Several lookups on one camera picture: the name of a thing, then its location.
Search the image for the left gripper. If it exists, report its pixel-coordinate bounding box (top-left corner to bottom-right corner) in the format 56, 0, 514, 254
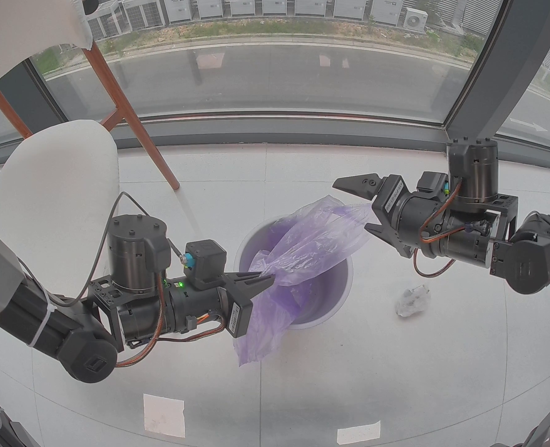
163, 271, 276, 339

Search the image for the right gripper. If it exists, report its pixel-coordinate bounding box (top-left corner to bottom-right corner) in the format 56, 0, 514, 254
333, 172, 450, 258

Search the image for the purple plastic bag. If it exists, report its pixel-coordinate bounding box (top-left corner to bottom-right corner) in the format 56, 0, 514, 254
235, 195, 376, 368

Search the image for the white trash bin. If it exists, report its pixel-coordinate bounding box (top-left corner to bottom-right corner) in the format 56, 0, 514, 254
234, 217, 355, 332

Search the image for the crumpled clear wrapper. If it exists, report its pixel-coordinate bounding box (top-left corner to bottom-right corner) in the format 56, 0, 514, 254
395, 284, 432, 318

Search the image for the window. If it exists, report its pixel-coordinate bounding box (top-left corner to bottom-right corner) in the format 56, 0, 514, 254
0, 0, 550, 177

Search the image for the white cushioned wooden chair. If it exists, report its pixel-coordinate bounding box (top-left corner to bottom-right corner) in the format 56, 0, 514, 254
0, 0, 181, 307

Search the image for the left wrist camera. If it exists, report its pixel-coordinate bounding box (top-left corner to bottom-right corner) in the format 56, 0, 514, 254
184, 239, 227, 291

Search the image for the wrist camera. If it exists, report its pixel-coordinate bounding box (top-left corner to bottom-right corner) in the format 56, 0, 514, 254
416, 171, 451, 205
184, 239, 227, 291

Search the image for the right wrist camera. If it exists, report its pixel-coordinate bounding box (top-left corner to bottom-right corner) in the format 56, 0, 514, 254
416, 171, 451, 205

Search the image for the black cable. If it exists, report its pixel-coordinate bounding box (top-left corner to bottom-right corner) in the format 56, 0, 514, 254
47, 192, 152, 308

